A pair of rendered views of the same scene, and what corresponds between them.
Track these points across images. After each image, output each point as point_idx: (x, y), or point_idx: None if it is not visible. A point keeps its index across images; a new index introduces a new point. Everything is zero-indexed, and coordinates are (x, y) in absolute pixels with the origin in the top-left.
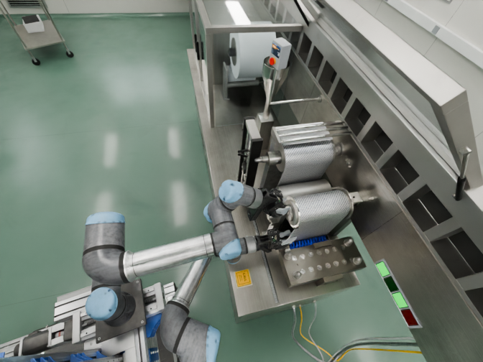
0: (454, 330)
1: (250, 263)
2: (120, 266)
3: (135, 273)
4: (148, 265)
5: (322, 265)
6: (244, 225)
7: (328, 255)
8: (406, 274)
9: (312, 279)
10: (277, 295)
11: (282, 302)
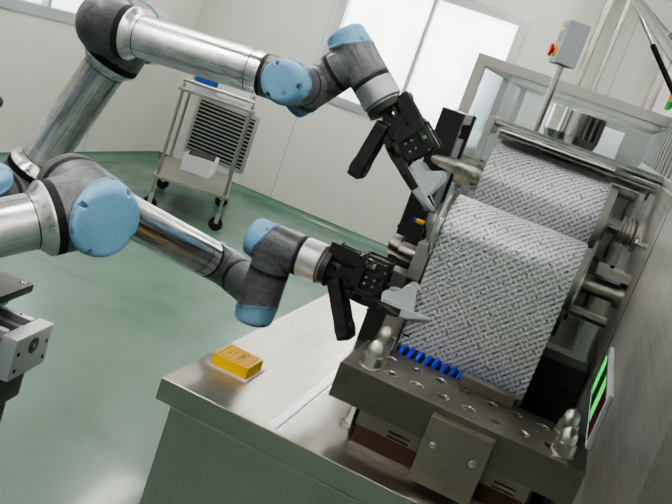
0: (659, 300)
1: (277, 372)
2: (129, 5)
3: (136, 24)
4: (161, 24)
5: (453, 400)
6: (324, 348)
7: (486, 406)
8: (634, 317)
9: (403, 388)
10: (287, 424)
11: (286, 434)
